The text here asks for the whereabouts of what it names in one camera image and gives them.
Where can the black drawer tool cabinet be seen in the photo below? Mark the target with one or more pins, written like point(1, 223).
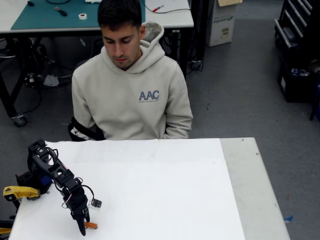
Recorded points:
point(295, 25)

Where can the green cutting mat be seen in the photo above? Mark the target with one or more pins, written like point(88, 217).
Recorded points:
point(37, 17)

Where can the white tape roll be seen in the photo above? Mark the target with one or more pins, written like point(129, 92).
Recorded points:
point(82, 16)

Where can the workbench caster wheel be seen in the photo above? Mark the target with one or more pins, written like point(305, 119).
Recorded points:
point(20, 120)

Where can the white cardboard box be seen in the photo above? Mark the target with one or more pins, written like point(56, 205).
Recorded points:
point(222, 27)

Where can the yellow table clamp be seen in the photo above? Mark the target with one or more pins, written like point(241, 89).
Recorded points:
point(22, 191)
point(5, 230)

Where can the black utility knife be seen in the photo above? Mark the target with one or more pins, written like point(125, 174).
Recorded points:
point(60, 11)

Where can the white workbench with black frame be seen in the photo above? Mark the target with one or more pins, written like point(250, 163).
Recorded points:
point(170, 20)

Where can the small white camera module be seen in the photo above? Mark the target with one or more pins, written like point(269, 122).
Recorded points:
point(95, 204)

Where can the large white paper sheet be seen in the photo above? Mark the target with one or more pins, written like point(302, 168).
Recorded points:
point(150, 187)

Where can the blue tape scrap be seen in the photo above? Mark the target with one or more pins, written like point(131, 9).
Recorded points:
point(288, 218)

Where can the black storage crate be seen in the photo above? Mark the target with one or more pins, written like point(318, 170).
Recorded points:
point(295, 87)

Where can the small orange toy car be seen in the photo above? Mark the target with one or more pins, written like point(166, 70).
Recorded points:
point(92, 225)

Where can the man in beige hoodie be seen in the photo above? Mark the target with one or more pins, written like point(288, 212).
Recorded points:
point(125, 100)

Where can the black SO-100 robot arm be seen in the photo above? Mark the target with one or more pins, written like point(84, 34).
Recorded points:
point(41, 163)

